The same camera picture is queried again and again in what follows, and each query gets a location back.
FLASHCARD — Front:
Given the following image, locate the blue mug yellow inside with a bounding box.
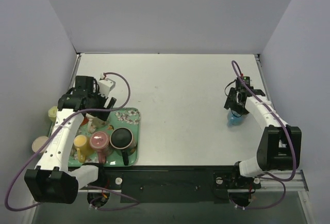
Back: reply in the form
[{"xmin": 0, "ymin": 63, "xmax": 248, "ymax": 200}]
[{"xmin": 227, "ymin": 110, "xmax": 245, "ymax": 127}]

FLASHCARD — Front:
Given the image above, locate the cream seahorse mug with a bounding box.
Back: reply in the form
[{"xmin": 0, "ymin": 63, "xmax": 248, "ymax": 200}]
[{"xmin": 80, "ymin": 114, "xmax": 106, "ymax": 134}]

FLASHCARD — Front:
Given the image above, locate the pale yellow mug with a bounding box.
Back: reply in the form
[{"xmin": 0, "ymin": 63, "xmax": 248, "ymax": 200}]
[{"xmin": 47, "ymin": 106, "xmax": 57, "ymax": 123}]

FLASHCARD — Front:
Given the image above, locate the black mug red inside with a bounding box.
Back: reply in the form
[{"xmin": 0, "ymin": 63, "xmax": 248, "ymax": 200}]
[{"xmin": 110, "ymin": 127, "xmax": 137, "ymax": 166}]

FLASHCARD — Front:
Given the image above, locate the beige brown mug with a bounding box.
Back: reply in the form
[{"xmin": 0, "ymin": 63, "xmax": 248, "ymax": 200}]
[{"xmin": 31, "ymin": 136, "xmax": 48, "ymax": 153}]

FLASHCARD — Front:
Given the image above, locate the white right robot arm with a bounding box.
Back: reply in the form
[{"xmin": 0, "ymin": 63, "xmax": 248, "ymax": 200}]
[{"xmin": 224, "ymin": 76, "xmax": 302, "ymax": 177}]

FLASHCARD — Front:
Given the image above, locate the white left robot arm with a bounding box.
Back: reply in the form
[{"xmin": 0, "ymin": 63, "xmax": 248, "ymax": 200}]
[{"xmin": 24, "ymin": 76, "xmax": 116, "ymax": 204}]

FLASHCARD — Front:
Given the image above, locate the pink mug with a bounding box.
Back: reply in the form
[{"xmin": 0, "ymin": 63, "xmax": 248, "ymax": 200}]
[{"xmin": 89, "ymin": 131, "xmax": 113, "ymax": 164}]

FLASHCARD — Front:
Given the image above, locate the green floral tray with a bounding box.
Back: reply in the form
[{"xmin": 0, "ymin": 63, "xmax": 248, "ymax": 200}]
[{"xmin": 48, "ymin": 107, "xmax": 141, "ymax": 167}]

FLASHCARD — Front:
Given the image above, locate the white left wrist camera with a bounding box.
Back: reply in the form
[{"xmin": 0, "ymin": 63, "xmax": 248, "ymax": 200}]
[{"xmin": 97, "ymin": 74, "xmax": 116, "ymax": 98}]

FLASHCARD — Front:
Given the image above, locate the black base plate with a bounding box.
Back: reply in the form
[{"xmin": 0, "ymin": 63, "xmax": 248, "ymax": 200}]
[{"xmin": 93, "ymin": 166, "xmax": 261, "ymax": 203}]

